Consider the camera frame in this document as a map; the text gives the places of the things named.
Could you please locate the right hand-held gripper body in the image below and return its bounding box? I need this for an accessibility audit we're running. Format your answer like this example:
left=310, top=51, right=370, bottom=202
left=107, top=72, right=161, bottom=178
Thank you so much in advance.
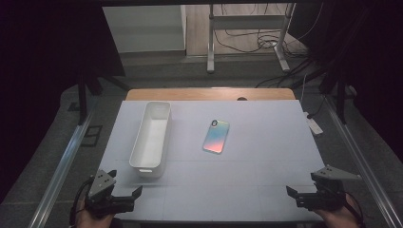
left=296, top=164, right=362, bottom=212

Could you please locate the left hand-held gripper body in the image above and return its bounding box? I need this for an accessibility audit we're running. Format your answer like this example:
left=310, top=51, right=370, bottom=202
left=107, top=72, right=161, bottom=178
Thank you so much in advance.
left=85, top=169, right=136, bottom=219

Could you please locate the iridescent phone case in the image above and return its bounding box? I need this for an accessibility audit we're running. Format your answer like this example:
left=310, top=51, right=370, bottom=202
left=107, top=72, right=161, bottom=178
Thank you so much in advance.
left=202, top=119, right=231, bottom=155

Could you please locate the person's right hand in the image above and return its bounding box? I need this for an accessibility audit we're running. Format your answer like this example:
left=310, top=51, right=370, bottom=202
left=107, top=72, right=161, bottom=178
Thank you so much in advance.
left=315, top=194, right=362, bottom=228

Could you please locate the person's left hand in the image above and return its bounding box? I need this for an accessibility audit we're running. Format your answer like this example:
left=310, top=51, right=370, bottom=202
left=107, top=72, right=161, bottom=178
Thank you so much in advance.
left=76, top=202, right=114, bottom=228

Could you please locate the white table mat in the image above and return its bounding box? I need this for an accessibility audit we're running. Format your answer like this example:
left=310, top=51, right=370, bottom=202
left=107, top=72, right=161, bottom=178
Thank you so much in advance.
left=98, top=100, right=327, bottom=222

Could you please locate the white rectangular plastic bin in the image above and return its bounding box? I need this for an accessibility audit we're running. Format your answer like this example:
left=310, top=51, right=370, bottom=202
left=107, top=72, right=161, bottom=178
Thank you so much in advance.
left=128, top=101, right=173, bottom=179

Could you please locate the white power strip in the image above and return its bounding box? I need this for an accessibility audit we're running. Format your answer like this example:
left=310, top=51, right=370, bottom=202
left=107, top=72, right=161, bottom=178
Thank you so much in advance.
left=303, top=111, right=324, bottom=136

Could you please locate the black stand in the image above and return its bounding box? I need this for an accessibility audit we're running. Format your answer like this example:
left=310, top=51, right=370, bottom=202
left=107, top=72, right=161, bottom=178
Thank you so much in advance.
left=75, top=65, right=131, bottom=126
left=317, top=74, right=356, bottom=125

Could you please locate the wooden table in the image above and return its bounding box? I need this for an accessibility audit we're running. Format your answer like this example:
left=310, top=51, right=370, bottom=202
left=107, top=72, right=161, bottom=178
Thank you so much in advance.
left=125, top=87, right=297, bottom=102

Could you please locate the black curtain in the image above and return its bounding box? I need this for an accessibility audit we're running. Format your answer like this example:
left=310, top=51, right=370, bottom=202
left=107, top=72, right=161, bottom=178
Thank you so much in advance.
left=288, top=0, right=403, bottom=162
left=0, top=0, right=126, bottom=203

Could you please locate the white cabinet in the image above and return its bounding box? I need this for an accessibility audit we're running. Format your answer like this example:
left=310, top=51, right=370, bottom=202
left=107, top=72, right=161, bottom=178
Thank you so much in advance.
left=102, top=4, right=187, bottom=54

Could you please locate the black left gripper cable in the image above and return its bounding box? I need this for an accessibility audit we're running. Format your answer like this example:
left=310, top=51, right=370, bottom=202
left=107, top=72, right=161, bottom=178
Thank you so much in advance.
left=69, top=178, right=95, bottom=227

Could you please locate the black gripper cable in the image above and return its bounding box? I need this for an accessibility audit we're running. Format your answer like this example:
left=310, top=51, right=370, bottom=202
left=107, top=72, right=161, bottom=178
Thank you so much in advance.
left=343, top=190, right=366, bottom=228
left=69, top=178, right=95, bottom=227

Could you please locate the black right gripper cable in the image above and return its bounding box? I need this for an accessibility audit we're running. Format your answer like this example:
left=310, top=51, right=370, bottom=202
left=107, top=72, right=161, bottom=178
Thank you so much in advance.
left=343, top=190, right=366, bottom=228

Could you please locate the aluminium rail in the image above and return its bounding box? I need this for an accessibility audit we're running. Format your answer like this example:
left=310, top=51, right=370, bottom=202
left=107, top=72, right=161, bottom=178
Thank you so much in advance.
left=28, top=110, right=96, bottom=228
left=324, top=94, right=403, bottom=228

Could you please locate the bundle of black floor cables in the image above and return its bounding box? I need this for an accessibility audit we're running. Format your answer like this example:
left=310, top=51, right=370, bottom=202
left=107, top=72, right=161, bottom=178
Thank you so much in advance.
left=213, top=3, right=325, bottom=89

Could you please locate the grey metal stand frame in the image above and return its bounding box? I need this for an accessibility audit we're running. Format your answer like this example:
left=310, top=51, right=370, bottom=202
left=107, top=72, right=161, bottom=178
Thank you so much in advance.
left=206, top=3, right=297, bottom=74

